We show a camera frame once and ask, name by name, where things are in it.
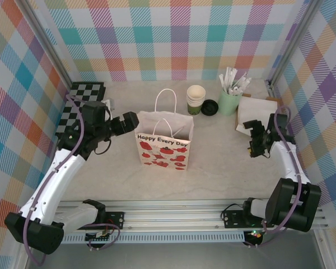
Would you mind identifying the white red paper gift bag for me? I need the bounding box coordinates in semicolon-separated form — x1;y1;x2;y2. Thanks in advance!
134;89;194;171

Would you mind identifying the black grey chessboard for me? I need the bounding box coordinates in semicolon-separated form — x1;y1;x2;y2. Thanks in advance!
55;81;106;138

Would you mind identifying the mint green holder cup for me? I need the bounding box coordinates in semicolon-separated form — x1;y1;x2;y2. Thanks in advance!
218;90;243;115

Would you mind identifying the black plastic cup lid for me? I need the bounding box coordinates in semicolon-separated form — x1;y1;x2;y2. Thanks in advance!
200;99;220;116

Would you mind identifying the stack of green paper cups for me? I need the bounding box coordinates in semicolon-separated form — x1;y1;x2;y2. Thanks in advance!
186;85;207;116

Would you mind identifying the black circuit board with lights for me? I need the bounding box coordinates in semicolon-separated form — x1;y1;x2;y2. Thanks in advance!
245;229;264;241

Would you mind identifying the green circuit board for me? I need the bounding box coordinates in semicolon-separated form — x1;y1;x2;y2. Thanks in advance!
85;231;114;244

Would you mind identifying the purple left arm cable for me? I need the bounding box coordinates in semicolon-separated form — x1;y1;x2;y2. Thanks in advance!
24;94;121;266

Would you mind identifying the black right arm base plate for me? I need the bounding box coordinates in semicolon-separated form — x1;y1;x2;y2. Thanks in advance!
222;210;275;229

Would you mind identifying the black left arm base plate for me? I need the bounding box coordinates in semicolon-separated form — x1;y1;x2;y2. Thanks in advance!
83;211;126;231

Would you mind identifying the aluminium corner post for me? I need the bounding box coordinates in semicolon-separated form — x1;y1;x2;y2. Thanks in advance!
268;0;319;89
18;0;75;90

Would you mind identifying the aluminium rail frame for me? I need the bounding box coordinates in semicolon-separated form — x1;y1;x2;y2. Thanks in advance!
19;198;330;232

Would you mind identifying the white slotted cable duct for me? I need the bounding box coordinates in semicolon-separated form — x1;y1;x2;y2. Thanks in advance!
62;231;250;244

